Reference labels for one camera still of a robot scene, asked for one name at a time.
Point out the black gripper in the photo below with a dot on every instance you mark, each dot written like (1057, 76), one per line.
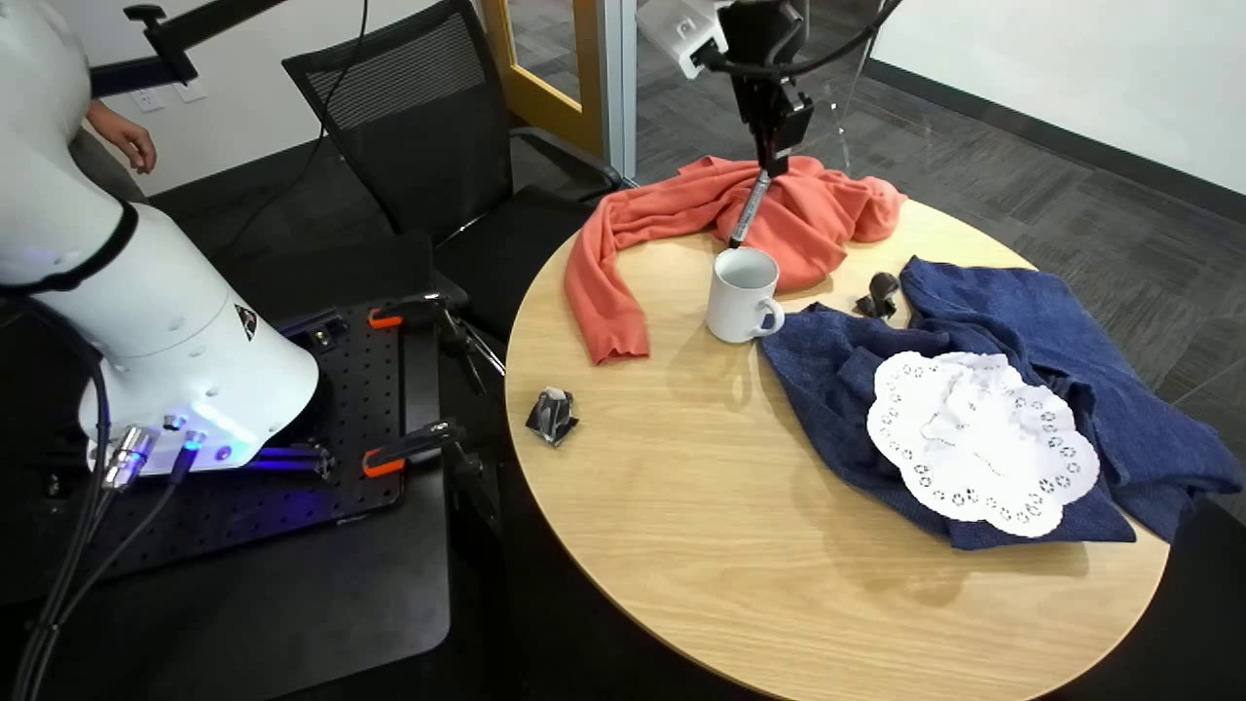
(772, 102)

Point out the black marker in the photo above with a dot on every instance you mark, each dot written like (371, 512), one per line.
(750, 211)

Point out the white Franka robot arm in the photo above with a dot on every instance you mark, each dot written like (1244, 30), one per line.
(170, 324)

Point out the white ceramic mug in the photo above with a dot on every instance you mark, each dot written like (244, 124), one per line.
(732, 313)

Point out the bystander bare hand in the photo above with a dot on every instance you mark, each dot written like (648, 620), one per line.
(126, 133)

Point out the orange cloth garment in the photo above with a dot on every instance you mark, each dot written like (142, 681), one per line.
(804, 216)

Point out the small dark round object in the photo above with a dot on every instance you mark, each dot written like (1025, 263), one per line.
(879, 296)

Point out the black binder clip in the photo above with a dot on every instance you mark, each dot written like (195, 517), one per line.
(549, 420)

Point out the white paper doily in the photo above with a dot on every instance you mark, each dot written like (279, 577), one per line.
(977, 442)

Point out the black mesh office chair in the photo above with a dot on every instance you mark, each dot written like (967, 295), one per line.
(413, 117)

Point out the black clamp orange tips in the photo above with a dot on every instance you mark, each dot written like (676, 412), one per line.
(409, 313)
(408, 453)

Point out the navy blue cloth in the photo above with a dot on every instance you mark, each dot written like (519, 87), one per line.
(1144, 429)

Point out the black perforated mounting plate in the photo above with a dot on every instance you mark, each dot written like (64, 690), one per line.
(371, 390)

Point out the black robot cart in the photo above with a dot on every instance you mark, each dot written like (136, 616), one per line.
(260, 608)

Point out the wooden door frame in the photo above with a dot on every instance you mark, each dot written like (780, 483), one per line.
(549, 91)

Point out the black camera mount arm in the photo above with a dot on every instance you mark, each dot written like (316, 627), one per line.
(170, 42)

